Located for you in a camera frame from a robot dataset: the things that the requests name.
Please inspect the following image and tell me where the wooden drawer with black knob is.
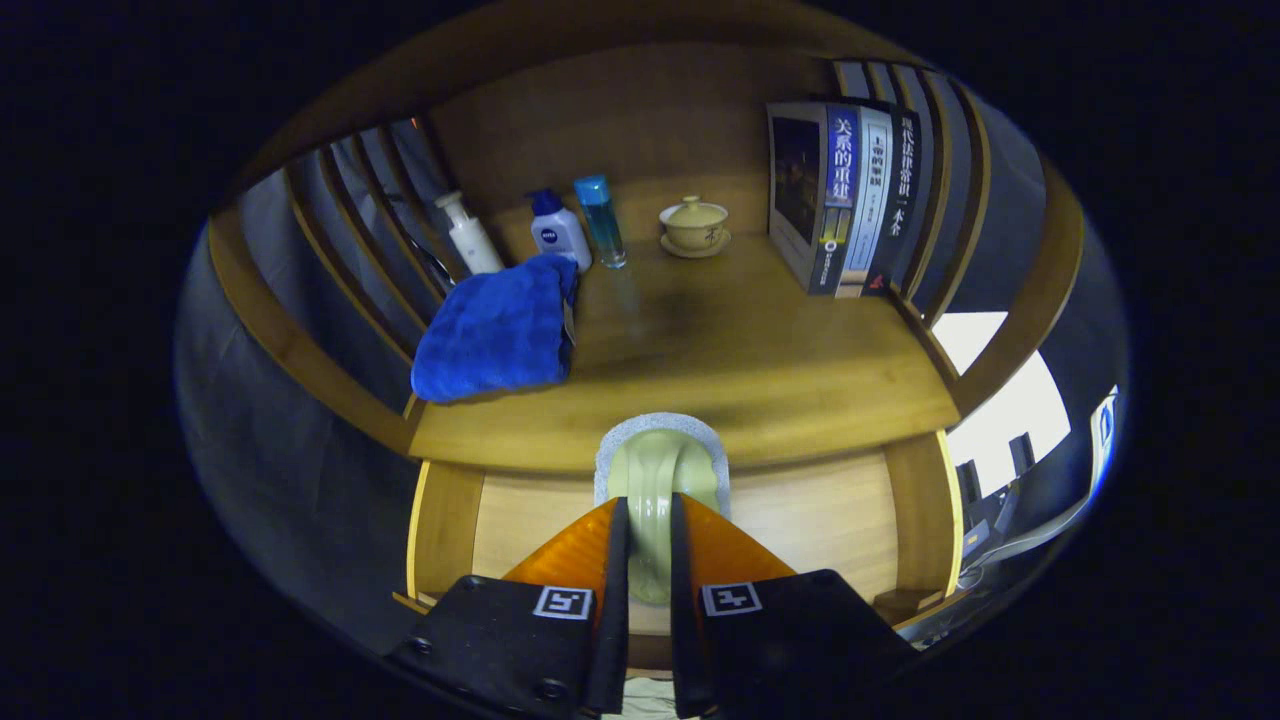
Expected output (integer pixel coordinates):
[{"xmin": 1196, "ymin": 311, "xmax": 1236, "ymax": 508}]
[{"xmin": 405, "ymin": 430, "xmax": 966, "ymax": 671}]

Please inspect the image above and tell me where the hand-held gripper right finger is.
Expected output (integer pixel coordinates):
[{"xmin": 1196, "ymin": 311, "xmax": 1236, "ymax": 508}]
[{"xmin": 668, "ymin": 492, "xmax": 919, "ymax": 719}]

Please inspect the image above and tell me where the book with blue spine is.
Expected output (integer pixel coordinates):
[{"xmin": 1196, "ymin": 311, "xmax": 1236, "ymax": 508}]
[{"xmin": 767, "ymin": 100, "xmax": 863, "ymax": 297}]

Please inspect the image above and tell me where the blue folded towel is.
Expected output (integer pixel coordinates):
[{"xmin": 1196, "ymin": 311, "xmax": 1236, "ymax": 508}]
[{"xmin": 410, "ymin": 253, "xmax": 581, "ymax": 404}]

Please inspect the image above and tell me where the wooden cabinet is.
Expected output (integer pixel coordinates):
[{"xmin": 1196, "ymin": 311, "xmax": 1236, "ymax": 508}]
[{"xmin": 205, "ymin": 0, "xmax": 1088, "ymax": 641}]

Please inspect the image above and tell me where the white box cabinet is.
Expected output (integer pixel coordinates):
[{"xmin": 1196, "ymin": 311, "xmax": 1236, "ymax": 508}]
[{"xmin": 930, "ymin": 310, "xmax": 1073, "ymax": 501}]

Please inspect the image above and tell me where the beige lidded tea cup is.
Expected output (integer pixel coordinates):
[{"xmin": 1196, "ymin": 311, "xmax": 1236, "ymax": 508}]
[{"xmin": 658, "ymin": 195, "xmax": 732, "ymax": 260}]

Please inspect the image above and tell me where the wooden countertop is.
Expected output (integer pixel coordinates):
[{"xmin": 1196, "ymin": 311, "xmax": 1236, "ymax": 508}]
[{"xmin": 405, "ymin": 175, "xmax": 963, "ymax": 476}]

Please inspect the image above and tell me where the white bottle with blue cap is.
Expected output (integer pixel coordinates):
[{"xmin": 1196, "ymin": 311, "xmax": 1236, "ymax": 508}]
[{"xmin": 526, "ymin": 188, "xmax": 594, "ymax": 273}]

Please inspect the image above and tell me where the white pump bottle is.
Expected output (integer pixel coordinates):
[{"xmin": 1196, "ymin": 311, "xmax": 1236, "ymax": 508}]
[{"xmin": 433, "ymin": 190, "xmax": 506, "ymax": 277}]

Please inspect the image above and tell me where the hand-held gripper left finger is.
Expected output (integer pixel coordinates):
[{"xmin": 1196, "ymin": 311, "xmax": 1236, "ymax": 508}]
[{"xmin": 385, "ymin": 497, "xmax": 633, "ymax": 719}]

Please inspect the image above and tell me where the book with white spine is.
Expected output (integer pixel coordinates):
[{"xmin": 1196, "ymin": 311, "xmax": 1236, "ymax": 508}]
[{"xmin": 835, "ymin": 105, "xmax": 894, "ymax": 299}]

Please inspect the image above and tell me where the book with black spine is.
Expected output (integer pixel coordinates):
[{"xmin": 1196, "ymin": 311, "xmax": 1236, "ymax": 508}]
[{"xmin": 862, "ymin": 108, "xmax": 923, "ymax": 296}]

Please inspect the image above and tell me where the clear blue bottle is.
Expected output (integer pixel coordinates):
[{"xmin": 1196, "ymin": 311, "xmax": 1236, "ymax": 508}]
[{"xmin": 573, "ymin": 175, "xmax": 628, "ymax": 270}]

